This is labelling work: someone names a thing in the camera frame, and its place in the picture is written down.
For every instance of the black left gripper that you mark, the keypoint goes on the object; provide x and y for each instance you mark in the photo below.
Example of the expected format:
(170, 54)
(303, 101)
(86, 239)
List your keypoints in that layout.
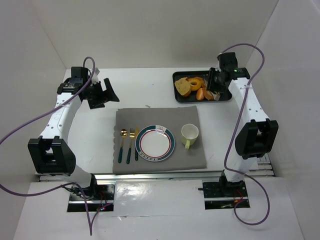
(99, 92)

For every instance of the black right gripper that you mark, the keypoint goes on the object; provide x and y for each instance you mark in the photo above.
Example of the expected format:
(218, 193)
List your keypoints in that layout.
(213, 81)

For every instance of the silver metal tongs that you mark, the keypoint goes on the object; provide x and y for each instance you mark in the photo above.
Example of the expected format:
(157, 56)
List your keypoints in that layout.
(216, 96)

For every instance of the small orange bread roll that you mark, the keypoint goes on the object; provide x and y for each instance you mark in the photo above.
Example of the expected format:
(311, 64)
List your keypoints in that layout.
(200, 94)

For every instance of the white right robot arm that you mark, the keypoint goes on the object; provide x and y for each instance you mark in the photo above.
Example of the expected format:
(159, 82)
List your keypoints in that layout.
(230, 177)

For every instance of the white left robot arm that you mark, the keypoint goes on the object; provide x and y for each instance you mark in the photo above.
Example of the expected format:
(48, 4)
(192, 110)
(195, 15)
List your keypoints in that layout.
(50, 152)

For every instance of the brown crust bread slice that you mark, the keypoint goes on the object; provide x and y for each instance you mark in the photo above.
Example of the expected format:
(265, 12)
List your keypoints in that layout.
(207, 94)

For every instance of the seeded bread slice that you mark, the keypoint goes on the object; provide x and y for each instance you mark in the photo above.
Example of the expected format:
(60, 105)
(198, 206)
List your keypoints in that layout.
(183, 86)

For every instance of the black food tray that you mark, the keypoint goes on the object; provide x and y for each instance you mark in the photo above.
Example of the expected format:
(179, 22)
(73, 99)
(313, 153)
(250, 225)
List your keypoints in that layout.
(204, 74)

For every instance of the orange glazed donut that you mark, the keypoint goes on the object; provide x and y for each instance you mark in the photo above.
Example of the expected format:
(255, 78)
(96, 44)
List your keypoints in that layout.
(196, 83)

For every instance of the pale green mug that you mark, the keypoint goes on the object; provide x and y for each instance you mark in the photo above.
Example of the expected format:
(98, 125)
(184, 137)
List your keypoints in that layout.
(189, 134)

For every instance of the white plate green red rim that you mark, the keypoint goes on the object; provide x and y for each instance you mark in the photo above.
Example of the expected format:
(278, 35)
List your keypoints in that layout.
(155, 143)

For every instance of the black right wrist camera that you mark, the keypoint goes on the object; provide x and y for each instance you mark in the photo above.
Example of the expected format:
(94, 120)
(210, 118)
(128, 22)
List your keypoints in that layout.
(227, 61)

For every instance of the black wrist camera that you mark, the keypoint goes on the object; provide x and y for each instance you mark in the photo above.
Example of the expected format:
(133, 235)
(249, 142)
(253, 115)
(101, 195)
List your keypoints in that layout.
(80, 74)
(227, 61)

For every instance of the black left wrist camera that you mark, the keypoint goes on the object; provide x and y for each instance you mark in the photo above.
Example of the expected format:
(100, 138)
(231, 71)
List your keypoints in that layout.
(80, 74)

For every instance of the gold spoon green handle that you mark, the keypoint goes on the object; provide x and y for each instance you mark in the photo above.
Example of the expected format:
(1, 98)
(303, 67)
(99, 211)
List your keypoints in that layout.
(123, 135)

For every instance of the gold fork green handle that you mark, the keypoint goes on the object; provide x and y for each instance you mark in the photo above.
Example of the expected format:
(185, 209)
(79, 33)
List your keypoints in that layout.
(132, 135)

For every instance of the aluminium rail front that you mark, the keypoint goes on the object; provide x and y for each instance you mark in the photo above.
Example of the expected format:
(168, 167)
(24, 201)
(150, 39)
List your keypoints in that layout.
(162, 176)

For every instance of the aluminium rail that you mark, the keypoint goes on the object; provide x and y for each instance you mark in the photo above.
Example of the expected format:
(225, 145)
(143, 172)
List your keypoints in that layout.
(162, 176)
(260, 160)

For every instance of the aluminium rail right side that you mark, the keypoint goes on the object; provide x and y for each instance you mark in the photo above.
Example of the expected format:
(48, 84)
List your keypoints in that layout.
(260, 160)

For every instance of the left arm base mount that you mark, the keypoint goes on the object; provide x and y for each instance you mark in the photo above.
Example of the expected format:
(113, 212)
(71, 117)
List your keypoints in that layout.
(102, 198)

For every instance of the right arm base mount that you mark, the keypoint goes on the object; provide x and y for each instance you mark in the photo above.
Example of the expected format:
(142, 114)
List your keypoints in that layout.
(217, 198)

